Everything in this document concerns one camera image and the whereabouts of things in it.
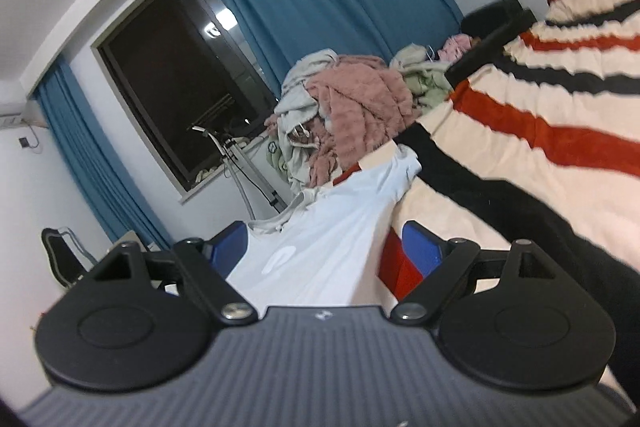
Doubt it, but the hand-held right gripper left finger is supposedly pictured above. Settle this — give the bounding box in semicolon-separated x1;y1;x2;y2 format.
87;222;258;325

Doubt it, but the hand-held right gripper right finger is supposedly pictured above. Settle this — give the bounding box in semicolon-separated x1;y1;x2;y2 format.
391;221;558;327

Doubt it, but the white t-shirt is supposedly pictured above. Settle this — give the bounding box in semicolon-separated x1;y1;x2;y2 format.
225;146;423;308

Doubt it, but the garment steamer stand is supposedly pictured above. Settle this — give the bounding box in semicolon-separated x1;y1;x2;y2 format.
191;124;288;220

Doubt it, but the green printed blanket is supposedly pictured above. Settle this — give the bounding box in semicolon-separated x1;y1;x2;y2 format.
262;139;291;195

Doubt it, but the red black striped blanket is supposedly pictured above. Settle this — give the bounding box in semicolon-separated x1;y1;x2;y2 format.
332;0;640;408

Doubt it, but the pink fluffy blanket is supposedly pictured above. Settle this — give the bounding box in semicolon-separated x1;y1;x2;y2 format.
265;62;416;188

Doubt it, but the light green cloth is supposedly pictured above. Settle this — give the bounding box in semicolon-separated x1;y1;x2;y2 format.
390;44;453;115

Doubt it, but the wavy black framed mirror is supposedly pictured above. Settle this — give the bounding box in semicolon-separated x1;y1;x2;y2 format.
41;227;98;290

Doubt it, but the grey-white garment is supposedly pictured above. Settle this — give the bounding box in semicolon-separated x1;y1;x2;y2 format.
274;48;341;188

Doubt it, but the dark framed window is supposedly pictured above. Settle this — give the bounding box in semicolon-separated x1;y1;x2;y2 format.
91;0;281;198

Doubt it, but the small pink cloth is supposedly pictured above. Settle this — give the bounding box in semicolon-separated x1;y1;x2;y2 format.
440;34;476;60

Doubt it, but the black armchair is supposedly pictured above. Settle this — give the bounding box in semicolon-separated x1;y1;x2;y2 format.
445;0;537;85

